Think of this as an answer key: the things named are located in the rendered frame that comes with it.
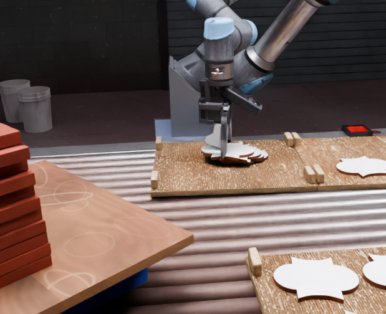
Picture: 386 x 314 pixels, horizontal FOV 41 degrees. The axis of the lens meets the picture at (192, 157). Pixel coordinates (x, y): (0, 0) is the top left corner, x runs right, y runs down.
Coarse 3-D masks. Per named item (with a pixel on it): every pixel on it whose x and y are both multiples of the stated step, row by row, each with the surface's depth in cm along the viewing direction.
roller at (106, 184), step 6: (108, 180) 138; (114, 180) 138; (120, 180) 138; (126, 180) 138; (132, 180) 138; (138, 180) 138; (144, 180) 138; (102, 186) 136; (108, 186) 136; (114, 186) 136; (120, 186) 137; (126, 186) 137
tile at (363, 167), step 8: (344, 160) 140; (352, 160) 140; (360, 160) 140; (368, 160) 139; (376, 160) 139; (336, 168) 137; (344, 168) 135; (352, 168) 135; (360, 168) 134; (368, 168) 134; (376, 168) 134; (384, 168) 134; (360, 176) 131; (368, 176) 131
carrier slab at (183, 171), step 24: (168, 144) 158; (192, 144) 158; (264, 144) 156; (168, 168) 140; (192, 168) 140; (216, 168) 139; (240, 168) 139; (264, 168) 138; (288, 168) 138; (168, 192) 127; (192, 192) 127; (216, 192) 127; (240, 192) 127; (264, 192) 128; (288, 192) 128
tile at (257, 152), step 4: (248, 144) 149; (256, 148) 145; (256, 152) 143; (260, 152) 142; (252, 156) 140; (256, 156) 140; (220, 160) 139; (224, 160) 139; (228, 160) 139; (232, 160) 139; (240, 160) 139; (244, 160) 138
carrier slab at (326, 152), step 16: (304, 144) 155; (320, 144) 155; (336, 144) 154; (352, 144) 154; (368, 144) 154; (384, 144) 153; (304, 160) 143; (320, 160) 143; (336, 160) 142; (384, 160) 141; (336, 176) 132; (352, 176) 132; (384, 176) 131
